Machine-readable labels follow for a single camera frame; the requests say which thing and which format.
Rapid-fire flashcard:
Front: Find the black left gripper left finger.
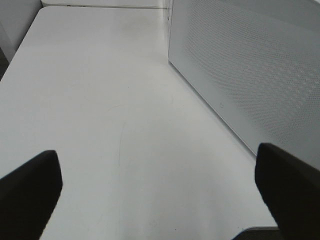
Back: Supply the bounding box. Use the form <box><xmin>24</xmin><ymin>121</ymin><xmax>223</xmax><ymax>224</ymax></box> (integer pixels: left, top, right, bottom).
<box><xmin>0</xmin><ymin>150</ymin><xmax>63</xmax><ymax>240</ymax></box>

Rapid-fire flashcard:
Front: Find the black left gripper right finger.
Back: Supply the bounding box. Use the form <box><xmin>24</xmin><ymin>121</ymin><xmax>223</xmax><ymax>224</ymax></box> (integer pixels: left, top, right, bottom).
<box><xmin>254</xmin><ymin>143</ymin><xmax>320</xmax><ymax>240</ymax></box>

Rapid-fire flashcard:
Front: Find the white microwave door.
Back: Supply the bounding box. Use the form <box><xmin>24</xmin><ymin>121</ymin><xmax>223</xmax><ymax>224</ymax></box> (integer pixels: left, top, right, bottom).
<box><xmin>168</xmin><ymin>0</ymin><xmax>320</xmax><ymax>168</ymax></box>

